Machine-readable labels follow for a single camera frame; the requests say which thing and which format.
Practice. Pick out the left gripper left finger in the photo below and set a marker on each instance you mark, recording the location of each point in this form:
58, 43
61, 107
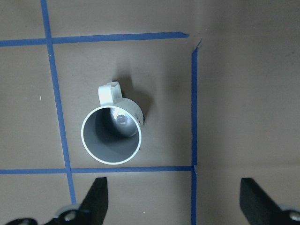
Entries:
91, 211

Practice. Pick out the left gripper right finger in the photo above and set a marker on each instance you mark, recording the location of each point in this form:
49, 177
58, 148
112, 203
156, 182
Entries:
259, 209

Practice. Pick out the white grey mug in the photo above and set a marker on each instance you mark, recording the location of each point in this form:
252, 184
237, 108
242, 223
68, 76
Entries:
112, 133

